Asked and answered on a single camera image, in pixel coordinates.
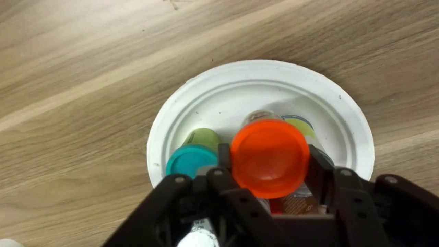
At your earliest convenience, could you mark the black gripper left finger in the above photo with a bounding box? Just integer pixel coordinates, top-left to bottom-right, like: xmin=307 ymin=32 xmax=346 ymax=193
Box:
xmin=102 ymin=143 xmax=279 ymax=247

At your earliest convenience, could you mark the white pill bottle blue label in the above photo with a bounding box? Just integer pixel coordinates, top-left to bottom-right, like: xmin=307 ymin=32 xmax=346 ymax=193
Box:
xmin=177 ymin=219 xmax=222 ymax=247

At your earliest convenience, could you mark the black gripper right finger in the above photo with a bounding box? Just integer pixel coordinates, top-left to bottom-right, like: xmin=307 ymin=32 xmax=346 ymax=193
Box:
xmin=303 ymin=144 xmax=439 ymax=247

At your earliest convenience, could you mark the white paper plate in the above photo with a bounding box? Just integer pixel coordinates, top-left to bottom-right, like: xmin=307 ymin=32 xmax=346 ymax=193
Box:
xmin=146 ymin=59 xmax=376 ymax=190

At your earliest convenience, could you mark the teal lid small tub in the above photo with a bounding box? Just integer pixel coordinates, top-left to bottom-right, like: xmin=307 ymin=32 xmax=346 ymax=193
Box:
xmin=165 ymin=128 xmax=224 ymax=182

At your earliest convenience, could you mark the orange lid dough tub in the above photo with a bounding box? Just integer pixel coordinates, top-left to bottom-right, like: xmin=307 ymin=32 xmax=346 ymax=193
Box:
xmin=229 ymin=109 xmax=312 ymax=201

